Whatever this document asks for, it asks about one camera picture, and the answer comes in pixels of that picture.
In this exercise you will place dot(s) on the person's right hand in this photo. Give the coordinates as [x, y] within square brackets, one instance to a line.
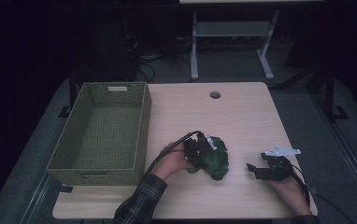
[292, 194]

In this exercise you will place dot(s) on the black metal stand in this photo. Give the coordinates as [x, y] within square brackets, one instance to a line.
[330, 93]
[72, 93]

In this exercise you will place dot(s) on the person's left hand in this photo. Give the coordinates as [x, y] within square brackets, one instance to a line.
[172, 161]

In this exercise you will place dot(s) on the grey tape strip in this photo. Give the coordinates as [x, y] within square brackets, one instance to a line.
[313, 190]

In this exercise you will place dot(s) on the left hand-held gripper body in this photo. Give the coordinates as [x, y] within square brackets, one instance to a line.
[195, 151]

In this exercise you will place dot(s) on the green knitted garment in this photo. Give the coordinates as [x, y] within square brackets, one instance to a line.
[218, 161]

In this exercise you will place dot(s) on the green woven basket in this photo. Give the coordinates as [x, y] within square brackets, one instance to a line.
[77, 149]

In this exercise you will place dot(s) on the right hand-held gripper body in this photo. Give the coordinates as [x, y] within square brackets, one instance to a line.
[276, 171]

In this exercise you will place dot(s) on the white metal table frame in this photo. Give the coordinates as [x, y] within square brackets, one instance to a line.
[232, 29]

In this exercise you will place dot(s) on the metal floor rail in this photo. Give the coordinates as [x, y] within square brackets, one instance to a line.
[36, 199]
[348, 158]

